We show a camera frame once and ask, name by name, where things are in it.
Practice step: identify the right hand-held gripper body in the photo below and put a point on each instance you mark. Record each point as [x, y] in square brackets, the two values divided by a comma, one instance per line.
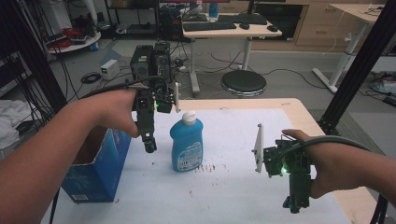
[297, 177]

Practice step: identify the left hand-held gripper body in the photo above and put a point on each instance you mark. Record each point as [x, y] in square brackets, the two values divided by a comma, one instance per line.
[146, 113]

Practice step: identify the blue detergent bottle white cap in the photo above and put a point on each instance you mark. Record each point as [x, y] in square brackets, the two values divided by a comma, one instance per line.
[186, 146]

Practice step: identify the blue cardboard box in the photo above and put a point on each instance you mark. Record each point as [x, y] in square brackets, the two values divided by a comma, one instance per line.
[99, 168]

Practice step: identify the person's left hand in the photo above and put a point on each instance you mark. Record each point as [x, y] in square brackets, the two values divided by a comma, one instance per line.
[113, 109]

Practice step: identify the person's right hand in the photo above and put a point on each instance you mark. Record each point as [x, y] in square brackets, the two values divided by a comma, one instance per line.
[336, 171]

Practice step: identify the black computer tower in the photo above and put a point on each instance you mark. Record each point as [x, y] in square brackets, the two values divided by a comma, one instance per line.
[169, 23]
[162, 59]
[141, 62]

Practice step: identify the white power supply box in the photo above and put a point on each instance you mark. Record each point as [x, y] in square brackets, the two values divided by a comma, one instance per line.
[109, 69]

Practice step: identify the blue cup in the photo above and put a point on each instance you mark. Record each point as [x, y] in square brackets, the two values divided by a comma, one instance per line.
[94, 46]

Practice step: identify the black metal shelf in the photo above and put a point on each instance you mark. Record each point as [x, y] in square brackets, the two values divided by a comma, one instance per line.
[137, 28]

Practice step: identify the round white table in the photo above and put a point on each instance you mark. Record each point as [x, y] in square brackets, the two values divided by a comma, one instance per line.
[77, 45]

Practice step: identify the black round stool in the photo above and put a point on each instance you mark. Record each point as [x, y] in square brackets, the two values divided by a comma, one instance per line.
[243, 81]

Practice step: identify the black keyboard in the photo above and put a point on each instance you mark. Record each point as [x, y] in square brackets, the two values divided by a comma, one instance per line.
[209, 26]
[243, 18]

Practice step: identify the light wooden desk white legs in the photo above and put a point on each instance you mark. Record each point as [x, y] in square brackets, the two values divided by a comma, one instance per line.
[230, 32]

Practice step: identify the blue drink bottle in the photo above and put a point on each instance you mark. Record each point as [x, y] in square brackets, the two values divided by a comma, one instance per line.
[213, 11]

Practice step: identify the black computer mouse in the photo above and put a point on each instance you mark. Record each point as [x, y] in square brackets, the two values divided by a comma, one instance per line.
[244, 26]
[272, 28]

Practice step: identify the white cloth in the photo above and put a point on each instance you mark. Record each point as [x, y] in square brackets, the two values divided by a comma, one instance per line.
[11, 118]

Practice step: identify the wooden cabinet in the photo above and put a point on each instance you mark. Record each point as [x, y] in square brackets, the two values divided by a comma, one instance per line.
[320, 31]

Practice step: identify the white-legged wooden desk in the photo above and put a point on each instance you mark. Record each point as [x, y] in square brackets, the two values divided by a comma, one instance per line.
[355, 11]

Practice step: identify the black metal frame post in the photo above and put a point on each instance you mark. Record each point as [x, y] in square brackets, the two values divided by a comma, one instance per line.
[34, 62]
[358, 71]

